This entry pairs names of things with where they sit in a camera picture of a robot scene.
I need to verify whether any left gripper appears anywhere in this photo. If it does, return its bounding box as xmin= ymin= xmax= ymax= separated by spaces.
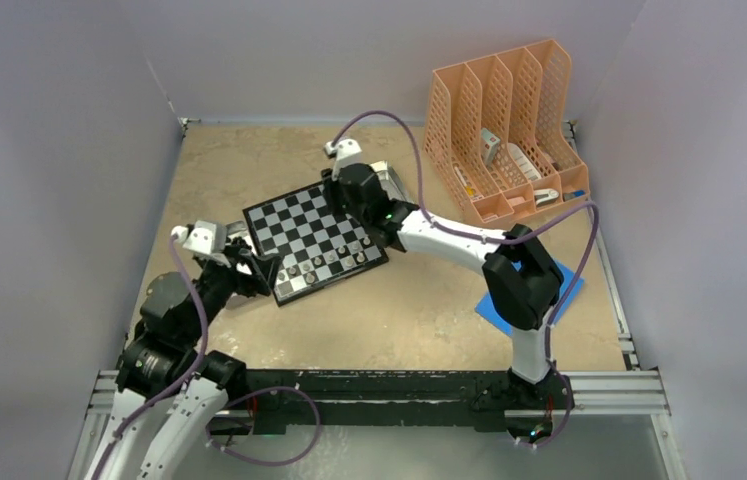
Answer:
xmin=182 ymin=242 xmax=281 ymax=343

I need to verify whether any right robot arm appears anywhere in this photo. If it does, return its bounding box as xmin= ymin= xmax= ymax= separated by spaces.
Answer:
xmin=321 ymin=163 xmax=563 ymax=407

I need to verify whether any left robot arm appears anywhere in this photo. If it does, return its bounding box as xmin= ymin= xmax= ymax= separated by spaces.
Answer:
xmin=85 ymin=239 xmax=282 ymax=479

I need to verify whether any yellow tray of white pieces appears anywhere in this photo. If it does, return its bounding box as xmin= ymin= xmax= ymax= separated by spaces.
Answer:
xmin=371 ymin=161 xmax=414 ymax=203

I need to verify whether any silver tray of black pieces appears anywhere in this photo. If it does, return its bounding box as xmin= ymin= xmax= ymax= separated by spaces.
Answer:
xmin=226 ymin=221 xmax=249 ymax=241

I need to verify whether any black and white chessboard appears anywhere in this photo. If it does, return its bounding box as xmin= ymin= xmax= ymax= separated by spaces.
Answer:
xmin=242 ymin=183 xmax=389 ymax=306

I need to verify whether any black base bar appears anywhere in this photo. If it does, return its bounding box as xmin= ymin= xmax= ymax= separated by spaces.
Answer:
xmin=226 ymin=369 xmax=576 ymax=443

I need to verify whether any orange file organizer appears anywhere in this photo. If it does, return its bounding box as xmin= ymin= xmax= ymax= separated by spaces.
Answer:
xmin=422 ymin=39 xmax=591 ymax=229

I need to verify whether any white stapler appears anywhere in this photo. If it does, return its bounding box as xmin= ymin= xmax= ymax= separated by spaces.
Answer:
xmin=533 ymin=188 xmax=560 ymax=208

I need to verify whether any blue flat sheet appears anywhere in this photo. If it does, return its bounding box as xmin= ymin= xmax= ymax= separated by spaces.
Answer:
xmin=475 ymin=254 xmax=585 ymax=335

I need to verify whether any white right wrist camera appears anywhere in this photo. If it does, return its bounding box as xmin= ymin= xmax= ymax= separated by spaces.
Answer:
xmin=323 ymin=138 xmax=362 ymax=181

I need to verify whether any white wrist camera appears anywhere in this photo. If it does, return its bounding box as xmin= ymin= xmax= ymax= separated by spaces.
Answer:
xmin=323 ymin=138 xmax=362 ymax=181
xmin=171 ymin=220 xmax=231 ymax=267

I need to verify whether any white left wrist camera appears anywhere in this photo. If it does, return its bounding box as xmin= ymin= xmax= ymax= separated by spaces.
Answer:
xmin=171 ymin=220 xmax=231 ymax=267

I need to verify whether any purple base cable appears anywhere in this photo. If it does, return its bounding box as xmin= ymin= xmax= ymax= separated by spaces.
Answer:
xmin=205 ymin=382 xmax=322 ymax=466

